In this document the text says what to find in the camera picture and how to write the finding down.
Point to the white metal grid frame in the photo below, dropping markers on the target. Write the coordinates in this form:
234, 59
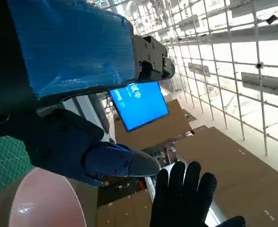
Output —
262, 106

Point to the long grey light panel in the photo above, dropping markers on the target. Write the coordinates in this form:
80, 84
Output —
266, 84

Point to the pink bowl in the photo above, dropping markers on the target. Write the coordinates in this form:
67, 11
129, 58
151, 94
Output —
48, 201

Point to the large brown cardboard box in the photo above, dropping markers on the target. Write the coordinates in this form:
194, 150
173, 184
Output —
235, 170

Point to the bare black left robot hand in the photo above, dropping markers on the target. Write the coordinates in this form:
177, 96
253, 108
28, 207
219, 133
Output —
77, 47

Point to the blue monitor screen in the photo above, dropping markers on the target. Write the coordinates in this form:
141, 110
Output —
138, 106

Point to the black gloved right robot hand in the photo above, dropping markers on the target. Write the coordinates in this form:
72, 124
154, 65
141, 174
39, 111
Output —
176, 201

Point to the small black mounted camera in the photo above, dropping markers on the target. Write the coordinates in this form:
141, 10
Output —
260, 65
271, 19

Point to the green cutting mat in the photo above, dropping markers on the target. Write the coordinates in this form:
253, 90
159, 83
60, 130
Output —
1, 160

